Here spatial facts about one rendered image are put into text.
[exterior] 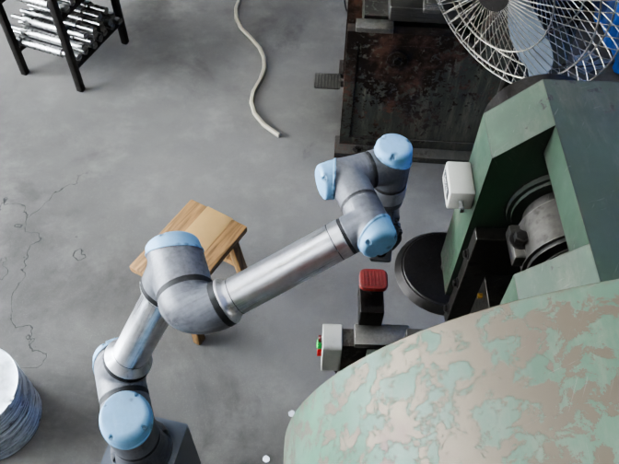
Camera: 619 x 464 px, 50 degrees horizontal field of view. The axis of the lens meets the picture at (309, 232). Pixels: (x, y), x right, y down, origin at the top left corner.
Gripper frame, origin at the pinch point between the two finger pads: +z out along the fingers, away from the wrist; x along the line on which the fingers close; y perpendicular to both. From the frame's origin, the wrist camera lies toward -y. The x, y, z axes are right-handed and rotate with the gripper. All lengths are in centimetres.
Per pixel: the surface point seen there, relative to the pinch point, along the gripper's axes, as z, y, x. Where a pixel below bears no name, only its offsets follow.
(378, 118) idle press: 66, 120, -10
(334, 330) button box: 22.3, -7.6, 9.1
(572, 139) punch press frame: -65, -26, -19
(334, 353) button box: 25.2, -12.7, 8.9
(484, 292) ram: -30.8, -28.4, -14.5
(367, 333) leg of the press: 20.9, -8.9, 0.8
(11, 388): 61, -10, 105
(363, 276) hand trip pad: 9.0, 0.4, 2.7
